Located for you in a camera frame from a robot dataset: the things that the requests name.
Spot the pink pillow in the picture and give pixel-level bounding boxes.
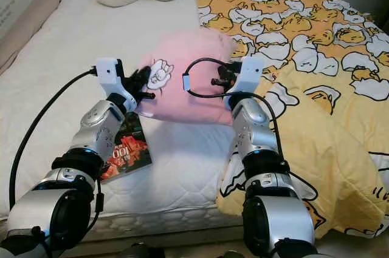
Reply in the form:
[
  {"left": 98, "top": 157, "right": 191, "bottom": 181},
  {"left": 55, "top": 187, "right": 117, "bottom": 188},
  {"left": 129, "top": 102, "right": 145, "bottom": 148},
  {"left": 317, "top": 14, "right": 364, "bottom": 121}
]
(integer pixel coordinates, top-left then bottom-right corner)
[{"left": 136, "top": 27, "right": 238, "bottom": 127}]

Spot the dark green paperback book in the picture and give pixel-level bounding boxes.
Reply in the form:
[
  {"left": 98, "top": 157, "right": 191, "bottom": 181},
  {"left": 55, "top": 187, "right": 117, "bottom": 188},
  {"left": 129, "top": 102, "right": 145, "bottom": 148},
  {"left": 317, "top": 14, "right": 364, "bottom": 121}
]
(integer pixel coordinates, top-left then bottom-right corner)
[{"left": 97, "top": 112, "right": 153, "bottom": 182}]

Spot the white quilted mattress pad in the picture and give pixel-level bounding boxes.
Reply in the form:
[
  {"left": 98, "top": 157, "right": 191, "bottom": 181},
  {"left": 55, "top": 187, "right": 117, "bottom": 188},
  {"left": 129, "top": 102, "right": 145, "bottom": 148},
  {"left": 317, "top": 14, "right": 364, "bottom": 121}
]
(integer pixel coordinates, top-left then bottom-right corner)
[{"left": 0, "top": 0, "right": 281, "bottom": 220}]

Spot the grey quilted bed mattress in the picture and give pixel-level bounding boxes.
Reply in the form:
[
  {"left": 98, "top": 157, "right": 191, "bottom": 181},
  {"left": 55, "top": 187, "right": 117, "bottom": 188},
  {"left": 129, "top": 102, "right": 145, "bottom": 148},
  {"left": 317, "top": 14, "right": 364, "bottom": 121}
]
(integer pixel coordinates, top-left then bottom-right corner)
[{"left": 0, "top": 208, "right": 389, "bottom": 254}]

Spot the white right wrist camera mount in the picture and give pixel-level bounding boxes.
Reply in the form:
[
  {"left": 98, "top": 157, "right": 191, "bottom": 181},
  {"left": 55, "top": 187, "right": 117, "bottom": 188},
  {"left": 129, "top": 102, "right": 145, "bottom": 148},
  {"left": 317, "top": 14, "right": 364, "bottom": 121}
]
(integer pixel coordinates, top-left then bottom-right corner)
[{"left": 232, "top": 56, "right": 266, "bottom": 96}]

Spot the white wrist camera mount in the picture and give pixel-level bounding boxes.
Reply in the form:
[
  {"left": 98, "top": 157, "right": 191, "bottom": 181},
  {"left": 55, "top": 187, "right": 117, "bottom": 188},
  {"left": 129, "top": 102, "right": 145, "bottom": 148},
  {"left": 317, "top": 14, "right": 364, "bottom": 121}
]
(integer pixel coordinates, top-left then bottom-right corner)
[
  {"left": 95, "top": 57, "right": 129, "bottom": 111},
  {"left": 232, "top": 56, "right": 266, "bottom": 96}
]

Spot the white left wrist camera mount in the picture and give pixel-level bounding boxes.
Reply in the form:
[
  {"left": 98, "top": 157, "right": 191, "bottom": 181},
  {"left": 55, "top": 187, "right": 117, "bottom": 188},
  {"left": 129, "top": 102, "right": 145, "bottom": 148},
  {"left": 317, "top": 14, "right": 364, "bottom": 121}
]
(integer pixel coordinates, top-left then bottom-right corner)
[{"left": 95, "top": 57, "right": 129, "bottom": 111}]

